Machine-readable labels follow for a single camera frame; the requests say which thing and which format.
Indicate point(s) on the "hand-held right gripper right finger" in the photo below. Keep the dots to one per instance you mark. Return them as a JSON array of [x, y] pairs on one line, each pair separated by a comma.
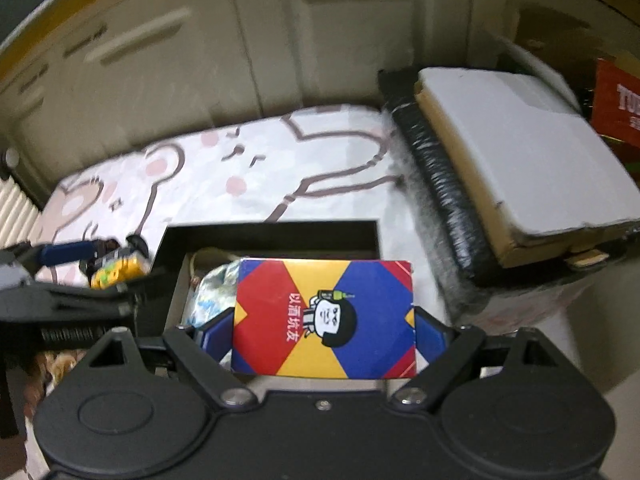
[[431, 332]]

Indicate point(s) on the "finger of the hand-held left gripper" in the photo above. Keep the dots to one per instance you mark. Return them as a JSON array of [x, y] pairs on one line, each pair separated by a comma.
[[67, 253], [90, 297]]

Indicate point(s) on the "black storage box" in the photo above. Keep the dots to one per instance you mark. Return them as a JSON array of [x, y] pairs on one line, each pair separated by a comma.
[[270, 235]]

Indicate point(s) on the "printed bear mat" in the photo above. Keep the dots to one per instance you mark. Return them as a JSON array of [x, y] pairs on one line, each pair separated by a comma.
[[250, 175]]

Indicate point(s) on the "cream cabinet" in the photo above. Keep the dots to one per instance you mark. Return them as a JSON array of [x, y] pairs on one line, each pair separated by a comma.
[[325, 35]]

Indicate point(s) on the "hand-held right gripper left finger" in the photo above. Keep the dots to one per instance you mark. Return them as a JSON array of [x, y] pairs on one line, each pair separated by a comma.
[[216, 338]]

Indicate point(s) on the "shiny clear plastic bag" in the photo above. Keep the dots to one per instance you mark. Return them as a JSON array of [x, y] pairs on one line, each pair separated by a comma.
[[210, 290]]

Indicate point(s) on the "yellow green toy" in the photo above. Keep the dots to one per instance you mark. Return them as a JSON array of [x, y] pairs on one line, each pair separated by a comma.
[[117, 272]]

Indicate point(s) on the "colourful cartoon card box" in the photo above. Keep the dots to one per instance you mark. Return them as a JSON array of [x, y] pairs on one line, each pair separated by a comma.
[[325, 317]]

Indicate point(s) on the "cardboard box with white top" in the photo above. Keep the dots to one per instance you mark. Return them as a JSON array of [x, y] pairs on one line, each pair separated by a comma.
[[525, 150]]

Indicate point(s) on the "red box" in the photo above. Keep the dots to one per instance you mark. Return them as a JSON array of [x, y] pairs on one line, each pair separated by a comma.
[[617, 100]]

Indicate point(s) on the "black wrapped package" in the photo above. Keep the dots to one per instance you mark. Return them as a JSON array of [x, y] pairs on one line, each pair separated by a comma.
[[440, 160]]

